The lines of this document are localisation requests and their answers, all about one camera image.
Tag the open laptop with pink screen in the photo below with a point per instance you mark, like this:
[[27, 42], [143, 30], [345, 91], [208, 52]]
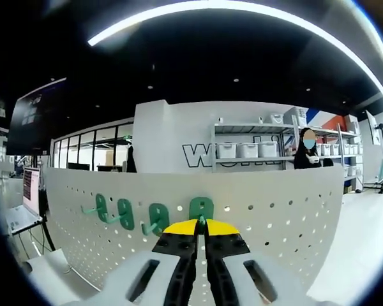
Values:
[[30, 188]]

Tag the row of white storage bins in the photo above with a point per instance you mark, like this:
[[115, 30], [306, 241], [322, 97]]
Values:
[[247, 150]]

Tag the black desk monitor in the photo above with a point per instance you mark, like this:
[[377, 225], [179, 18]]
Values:
[[78, 166]]

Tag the ceiling light strip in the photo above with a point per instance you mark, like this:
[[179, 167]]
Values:
[[121, 27]]

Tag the metal storage shelf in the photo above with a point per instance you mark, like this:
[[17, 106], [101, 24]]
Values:
[[252, 128]]

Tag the large dark wall screen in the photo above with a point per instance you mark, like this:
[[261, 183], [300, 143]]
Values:
[[35, 127]]

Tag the green hook assembly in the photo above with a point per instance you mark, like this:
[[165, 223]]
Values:
[[101, 204], [158, 213], [126, 212], [201, 207]]

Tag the white perforated mounting plate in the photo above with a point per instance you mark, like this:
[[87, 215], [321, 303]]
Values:
[[274, 216]]

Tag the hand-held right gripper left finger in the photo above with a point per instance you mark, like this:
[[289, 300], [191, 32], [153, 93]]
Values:
[[178, 252]]

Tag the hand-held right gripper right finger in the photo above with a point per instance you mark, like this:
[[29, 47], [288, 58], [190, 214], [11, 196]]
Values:
[[223, 252]]

